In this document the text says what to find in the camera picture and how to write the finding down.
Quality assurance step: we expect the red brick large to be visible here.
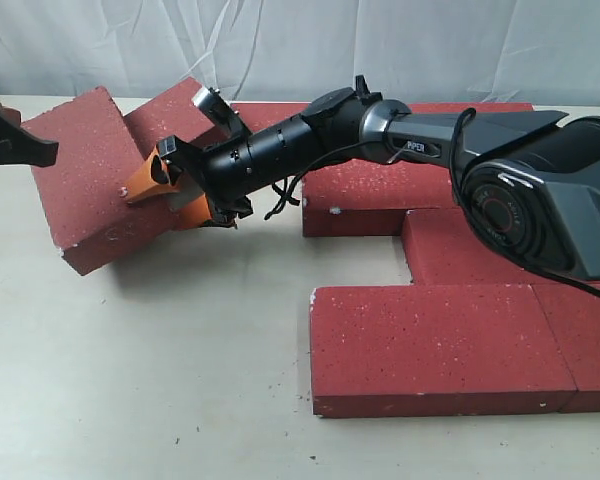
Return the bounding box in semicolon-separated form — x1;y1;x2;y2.
24;86;176;275
309;284;577;418

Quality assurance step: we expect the red brick back row right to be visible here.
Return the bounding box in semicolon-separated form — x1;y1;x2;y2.
408;102;534;114

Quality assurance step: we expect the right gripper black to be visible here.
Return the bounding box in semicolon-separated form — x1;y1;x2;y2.
119;137;253;231

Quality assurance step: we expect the white fabric backdrop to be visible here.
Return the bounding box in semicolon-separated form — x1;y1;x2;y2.
0;1;600;106

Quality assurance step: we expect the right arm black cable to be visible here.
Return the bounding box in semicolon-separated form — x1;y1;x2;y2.
263;107;600;309

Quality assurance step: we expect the red brick third row right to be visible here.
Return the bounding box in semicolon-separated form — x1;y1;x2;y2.
402;208;550;285

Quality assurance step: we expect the red brick front right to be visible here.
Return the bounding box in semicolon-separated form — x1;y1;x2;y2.
533;284;600;413

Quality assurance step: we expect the red brick front large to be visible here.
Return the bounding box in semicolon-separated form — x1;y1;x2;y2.
309;284;577;418

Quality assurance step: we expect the red brick angled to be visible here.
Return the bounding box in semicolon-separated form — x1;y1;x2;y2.
302;160;454;237
124;77;228;157

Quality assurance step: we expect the right robot arm grey Piper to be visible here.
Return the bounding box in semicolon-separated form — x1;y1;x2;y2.
123;76;600;281

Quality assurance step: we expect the red brick back row left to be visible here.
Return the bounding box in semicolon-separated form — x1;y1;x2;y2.
231;102;309;133

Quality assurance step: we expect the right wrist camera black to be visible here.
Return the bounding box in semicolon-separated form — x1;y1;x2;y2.
192;86;252;140

